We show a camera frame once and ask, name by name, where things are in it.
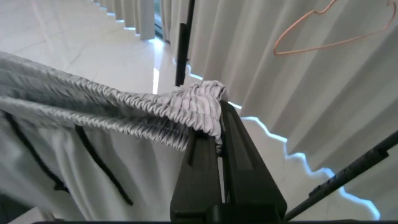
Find white curtain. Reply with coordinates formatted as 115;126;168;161
160;0;398;222
93;0;156;41

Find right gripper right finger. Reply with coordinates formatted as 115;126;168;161
220;100;287;222

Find black clothes rack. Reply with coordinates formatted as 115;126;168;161
175;0;398;222

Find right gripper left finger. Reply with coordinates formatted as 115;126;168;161
170;129;223;222

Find pale grey shorts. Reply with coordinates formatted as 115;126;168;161
0;51;229;222

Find pink clothes hanger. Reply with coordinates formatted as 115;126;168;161
272;0;398;57

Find window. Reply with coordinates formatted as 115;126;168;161
154;0;165;40

